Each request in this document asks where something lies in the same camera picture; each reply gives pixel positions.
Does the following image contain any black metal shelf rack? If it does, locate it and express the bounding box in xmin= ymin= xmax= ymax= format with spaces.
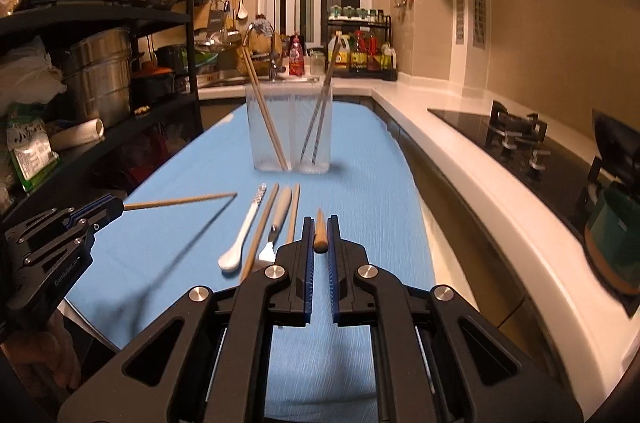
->
xmin=1 ymin=0 xmax=210 ymax=227

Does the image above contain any grey handled metal fork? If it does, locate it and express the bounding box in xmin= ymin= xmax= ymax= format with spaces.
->
xmin=255 ymin=187 xmax=292 ymax=269

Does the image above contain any kitchen faucet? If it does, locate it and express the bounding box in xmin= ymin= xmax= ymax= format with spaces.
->
xmin=242 ymin=15 xmax=284 ymax=81

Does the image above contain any yellow oil bottle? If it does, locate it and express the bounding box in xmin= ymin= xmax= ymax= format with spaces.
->
xmin=328 ymin=31 xmax=350 ymax=70

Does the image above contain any blue table cloth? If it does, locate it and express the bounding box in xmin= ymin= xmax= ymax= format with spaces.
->
xmin=65 ymin=99 xmax=436 ymax=423

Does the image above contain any black wok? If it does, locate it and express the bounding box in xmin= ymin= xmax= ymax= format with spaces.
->
xmin=592 ymin=109 xmax=639 ymax=196

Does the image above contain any black gas stove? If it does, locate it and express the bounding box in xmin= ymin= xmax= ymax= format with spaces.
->
xmin=431 ymin=100 xmax=610 ymax=239

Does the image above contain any person's left hand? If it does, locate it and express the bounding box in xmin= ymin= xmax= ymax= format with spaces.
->
xmin=1 ymin=309 xmax=81 ymax=397

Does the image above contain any red dish soap bottle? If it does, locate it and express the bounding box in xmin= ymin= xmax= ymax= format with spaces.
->
xmin=288 ymin=34 xmax=305 ymax=76

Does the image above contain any white paper roll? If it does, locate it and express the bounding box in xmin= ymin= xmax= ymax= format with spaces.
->
xmin=50 ymin=118 xmax=104 ymax=151

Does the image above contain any hanging white ladle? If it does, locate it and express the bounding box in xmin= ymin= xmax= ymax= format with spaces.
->
xmin=236 ymin=0 xmax=248 ymax=21

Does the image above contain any orange pot lid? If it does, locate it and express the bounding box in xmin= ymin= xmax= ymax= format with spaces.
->
xmin=131 ymin=60 xmax=172 ymax=79

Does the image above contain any black spice rack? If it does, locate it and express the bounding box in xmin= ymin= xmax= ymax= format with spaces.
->
xmin=324 ymin=5 xmax=398 ymax=82

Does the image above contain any glass jar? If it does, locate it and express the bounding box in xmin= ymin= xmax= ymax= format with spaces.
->
xmin=310 ymin=52 xmax=326 ymax=76

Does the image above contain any white ceramic spoon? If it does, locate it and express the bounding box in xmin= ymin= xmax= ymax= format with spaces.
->
xmin=218 ymin=183 xmax=267 ymax=275

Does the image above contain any green snack bag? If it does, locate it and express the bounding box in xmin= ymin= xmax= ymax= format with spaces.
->
xmin=6 ymin=104 xmax=58 ymax=192

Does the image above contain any steel kitchen sink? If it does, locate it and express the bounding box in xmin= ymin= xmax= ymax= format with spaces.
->
xmin=196 ymin=70 xmax=320 ymax=88

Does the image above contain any green cooking pot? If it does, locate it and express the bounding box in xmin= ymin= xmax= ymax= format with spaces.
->
xmin=585 ymin=188 xmax=640 ymax=295

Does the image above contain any stainless steel stockpot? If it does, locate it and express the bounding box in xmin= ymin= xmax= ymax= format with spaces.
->
xmin=63 ymin=28 xmax=132 ymax=128

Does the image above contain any clear plastic utensil holder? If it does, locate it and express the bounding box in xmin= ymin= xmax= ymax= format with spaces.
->
xmin=245 ymin=82 xmax=333 ymax=174

